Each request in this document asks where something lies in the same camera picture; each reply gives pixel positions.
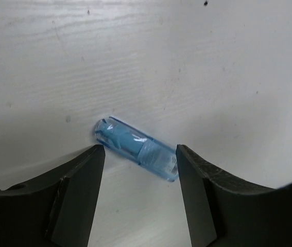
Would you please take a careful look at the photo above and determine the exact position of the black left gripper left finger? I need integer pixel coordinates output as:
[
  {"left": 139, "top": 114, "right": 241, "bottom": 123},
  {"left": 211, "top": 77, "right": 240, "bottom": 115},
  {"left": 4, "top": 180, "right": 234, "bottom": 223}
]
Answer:
[{"left": 0, "top": 145, "right": 105, "bottom": 246}]

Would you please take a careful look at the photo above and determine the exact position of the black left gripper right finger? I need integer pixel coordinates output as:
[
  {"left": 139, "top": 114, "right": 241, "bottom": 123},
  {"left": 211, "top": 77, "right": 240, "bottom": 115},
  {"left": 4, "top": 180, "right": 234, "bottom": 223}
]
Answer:
[{"left": 176, "top": 145, "right": 292, "bottom": 246}]

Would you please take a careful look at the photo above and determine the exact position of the blue translucent correction tape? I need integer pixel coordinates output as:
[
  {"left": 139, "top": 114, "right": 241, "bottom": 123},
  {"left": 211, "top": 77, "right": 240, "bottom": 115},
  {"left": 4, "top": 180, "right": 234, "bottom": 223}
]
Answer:
[{"left": 94, "top": 117, "right": 179, "bottom": 182}]

